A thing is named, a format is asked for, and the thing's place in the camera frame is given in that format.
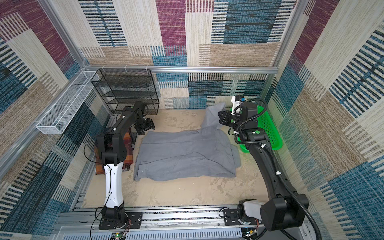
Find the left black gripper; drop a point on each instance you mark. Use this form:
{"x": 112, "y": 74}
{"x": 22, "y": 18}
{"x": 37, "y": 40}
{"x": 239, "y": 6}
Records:
{"x": 150, "y": 125}

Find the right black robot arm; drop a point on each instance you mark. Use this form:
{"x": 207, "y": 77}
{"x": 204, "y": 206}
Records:
{"x": 285, "y": 208}

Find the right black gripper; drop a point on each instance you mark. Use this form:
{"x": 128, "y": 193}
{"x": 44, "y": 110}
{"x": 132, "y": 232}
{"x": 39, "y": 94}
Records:
{"x": 224, "y": 120}

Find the green plastic basket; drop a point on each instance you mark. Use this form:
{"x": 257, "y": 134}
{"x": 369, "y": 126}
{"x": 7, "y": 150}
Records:
{"x": 265, "y": 122}

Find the grey long sleeve shirt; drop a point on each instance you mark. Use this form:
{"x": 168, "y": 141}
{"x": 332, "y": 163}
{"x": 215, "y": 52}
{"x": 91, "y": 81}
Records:
{"x": 203, "y": 152}

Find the aluminium back rail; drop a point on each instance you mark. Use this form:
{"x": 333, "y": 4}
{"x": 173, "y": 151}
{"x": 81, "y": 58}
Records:
{"x": 189, "y": 69}

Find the black wire shelf rack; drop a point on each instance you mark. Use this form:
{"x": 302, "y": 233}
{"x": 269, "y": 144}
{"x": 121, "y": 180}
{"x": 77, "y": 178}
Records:
{"x": 120, "y": 88}

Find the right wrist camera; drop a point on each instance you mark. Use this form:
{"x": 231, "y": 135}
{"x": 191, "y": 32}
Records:
{"x": 237, "y": 101}

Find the folded plaid flannel shirt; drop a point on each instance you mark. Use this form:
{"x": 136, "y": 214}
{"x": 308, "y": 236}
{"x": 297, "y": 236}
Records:
{"x": 130, "y": 142}

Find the aluminium rail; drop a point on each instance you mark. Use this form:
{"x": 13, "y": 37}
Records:
{"x": 189, "y": 69}
{"x": 152, "y": 218}

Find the aluminium front rail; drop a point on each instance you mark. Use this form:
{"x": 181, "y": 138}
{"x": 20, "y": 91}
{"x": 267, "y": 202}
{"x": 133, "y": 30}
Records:
{"x": 152, "y": 218}

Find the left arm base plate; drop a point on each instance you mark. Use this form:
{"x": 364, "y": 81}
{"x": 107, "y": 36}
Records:
{"x": 133, "y": 220}

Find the white wire mesh tray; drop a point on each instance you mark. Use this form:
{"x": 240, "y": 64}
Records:
{"x": 59, "y": 116}

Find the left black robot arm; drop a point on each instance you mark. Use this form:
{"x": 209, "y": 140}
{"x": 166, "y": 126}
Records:
{"x": 112, "y": 152}

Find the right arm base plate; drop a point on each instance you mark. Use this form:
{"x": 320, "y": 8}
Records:
{"x": 234, "y": 217}

